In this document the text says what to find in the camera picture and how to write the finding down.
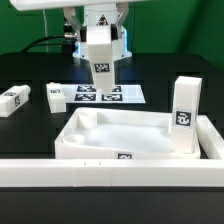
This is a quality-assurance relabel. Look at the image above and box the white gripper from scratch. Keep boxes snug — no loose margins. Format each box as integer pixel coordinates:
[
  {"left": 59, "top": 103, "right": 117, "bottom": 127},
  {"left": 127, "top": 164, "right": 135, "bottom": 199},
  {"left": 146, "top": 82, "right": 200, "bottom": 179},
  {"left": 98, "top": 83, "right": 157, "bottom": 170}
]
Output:
[{"left": 9, "top": 0, "right": 151, "bottom": 42}]

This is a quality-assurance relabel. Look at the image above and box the white desk top tray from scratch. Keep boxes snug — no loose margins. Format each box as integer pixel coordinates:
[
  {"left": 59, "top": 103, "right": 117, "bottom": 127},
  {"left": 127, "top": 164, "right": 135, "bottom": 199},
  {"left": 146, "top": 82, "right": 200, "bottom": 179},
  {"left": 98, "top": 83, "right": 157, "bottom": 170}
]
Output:
[{"left": 55, "top": 107, "right": 200, "bottom": 159}]

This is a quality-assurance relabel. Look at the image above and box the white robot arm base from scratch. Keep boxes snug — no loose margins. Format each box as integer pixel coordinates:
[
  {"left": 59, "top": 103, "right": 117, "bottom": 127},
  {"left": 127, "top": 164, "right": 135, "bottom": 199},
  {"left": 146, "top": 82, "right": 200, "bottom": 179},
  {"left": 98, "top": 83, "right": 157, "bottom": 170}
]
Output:
[{"left": 73, "top": 3, "right": 132, "bottom": 64}]

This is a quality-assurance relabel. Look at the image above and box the white tag mat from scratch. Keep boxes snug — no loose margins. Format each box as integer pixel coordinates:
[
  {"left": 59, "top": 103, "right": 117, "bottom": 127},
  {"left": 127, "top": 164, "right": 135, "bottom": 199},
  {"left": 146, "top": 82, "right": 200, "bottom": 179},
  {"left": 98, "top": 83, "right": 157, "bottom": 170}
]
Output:
[{"left": 46, "top": 83, "right": 146, "bottom": 105}]

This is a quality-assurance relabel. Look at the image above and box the white right fence bar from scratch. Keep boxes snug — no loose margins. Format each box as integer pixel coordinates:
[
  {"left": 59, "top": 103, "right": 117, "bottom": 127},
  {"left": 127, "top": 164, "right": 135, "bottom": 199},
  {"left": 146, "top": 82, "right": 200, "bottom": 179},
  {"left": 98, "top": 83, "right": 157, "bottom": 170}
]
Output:
[{"left": 196, "top": 115, "right": 224, "bottom": 160}]

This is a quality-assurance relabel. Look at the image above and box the white fence bar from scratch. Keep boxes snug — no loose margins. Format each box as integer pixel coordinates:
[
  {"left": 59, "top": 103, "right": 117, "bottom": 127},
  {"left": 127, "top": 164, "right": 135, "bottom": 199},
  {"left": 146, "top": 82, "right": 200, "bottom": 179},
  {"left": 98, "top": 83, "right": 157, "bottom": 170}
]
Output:
[
  {"left": 196, "top": 115, "right": 224, "bottom": 160},
  {"left": 0, "top": 159, "right": 224, "bottom": 187}
]

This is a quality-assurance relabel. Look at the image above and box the white front fence bar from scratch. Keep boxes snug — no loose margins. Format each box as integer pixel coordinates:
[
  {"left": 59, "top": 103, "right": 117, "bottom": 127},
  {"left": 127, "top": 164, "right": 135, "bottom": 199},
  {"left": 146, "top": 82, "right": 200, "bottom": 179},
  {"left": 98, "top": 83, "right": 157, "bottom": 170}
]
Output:
[{"left": 0, "top": 159, "right": 224, "bottom": 187}]

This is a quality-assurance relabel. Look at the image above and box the white thin cable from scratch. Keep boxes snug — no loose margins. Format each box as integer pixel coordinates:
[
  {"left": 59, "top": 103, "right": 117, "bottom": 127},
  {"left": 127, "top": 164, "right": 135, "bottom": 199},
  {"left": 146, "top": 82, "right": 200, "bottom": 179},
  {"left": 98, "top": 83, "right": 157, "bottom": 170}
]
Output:
[{"left": 41, "top": 9, "right": 50, "bottom": 54}]

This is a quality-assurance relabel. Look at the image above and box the black cable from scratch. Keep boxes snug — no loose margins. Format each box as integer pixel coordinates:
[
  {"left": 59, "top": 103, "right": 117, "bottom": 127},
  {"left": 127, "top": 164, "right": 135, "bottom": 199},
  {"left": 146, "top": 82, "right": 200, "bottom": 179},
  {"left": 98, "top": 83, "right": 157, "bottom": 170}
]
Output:
[{"left": 20, "top": 31, "right": 80, "bottom": 54}]

